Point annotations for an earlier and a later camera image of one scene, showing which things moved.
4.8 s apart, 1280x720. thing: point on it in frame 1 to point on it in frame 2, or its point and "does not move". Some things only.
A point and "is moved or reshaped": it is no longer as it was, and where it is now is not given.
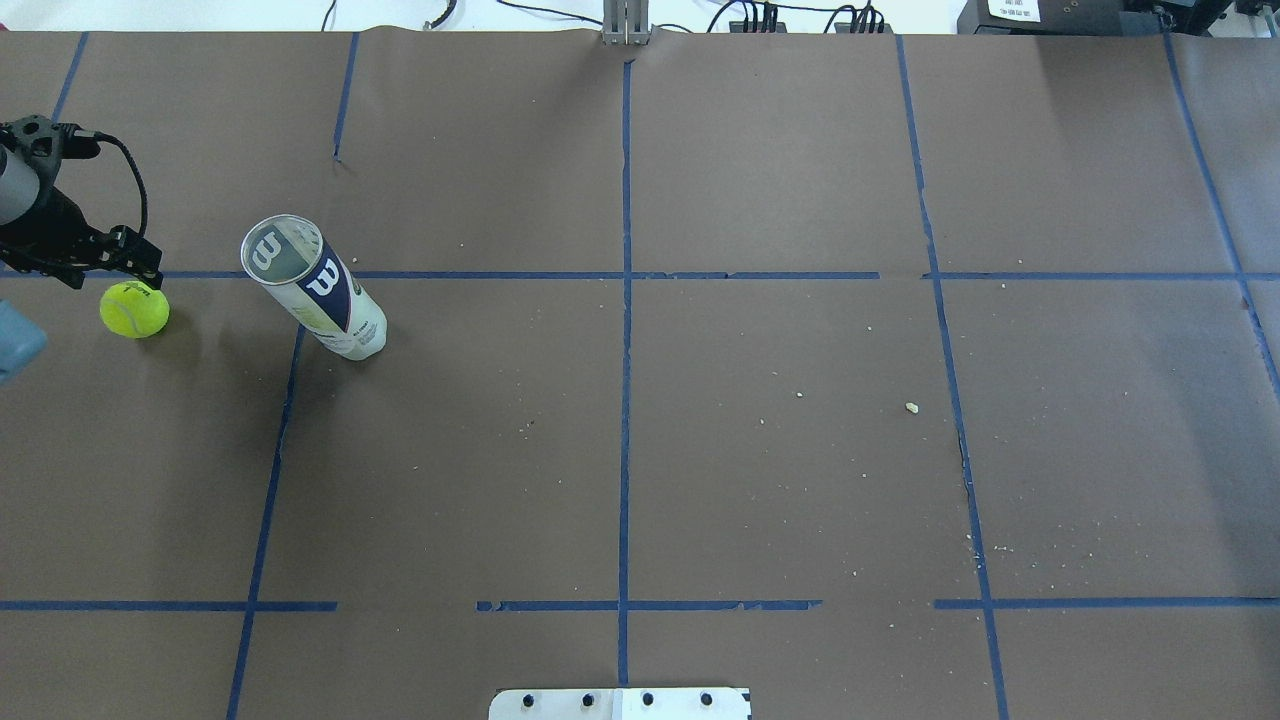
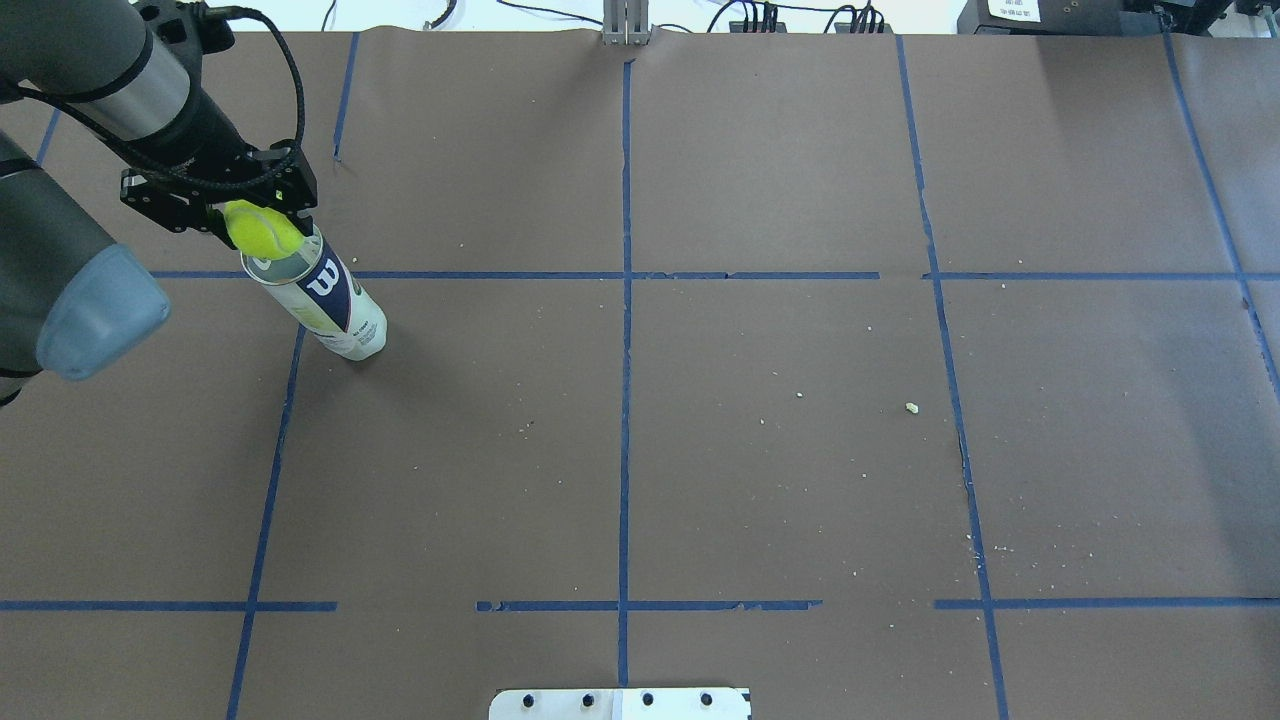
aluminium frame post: (626, 22) does not move
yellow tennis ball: (131, 309) is moved or reshaped
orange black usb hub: (739, 26) does not move
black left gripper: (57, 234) to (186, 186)
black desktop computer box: (1060, 17) does not move
